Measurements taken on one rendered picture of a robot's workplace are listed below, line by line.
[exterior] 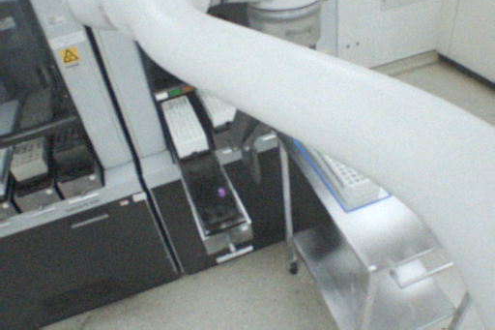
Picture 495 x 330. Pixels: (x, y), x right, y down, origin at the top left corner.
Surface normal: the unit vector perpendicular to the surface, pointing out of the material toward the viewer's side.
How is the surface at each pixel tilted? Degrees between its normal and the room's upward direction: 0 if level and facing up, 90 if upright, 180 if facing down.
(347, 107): 47
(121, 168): 0
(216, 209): 0
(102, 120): 90
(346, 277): 0
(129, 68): 90
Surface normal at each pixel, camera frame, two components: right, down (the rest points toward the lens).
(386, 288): -0.12, -0.78
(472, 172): -0.57, -0.39
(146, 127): 0.34, 0.55
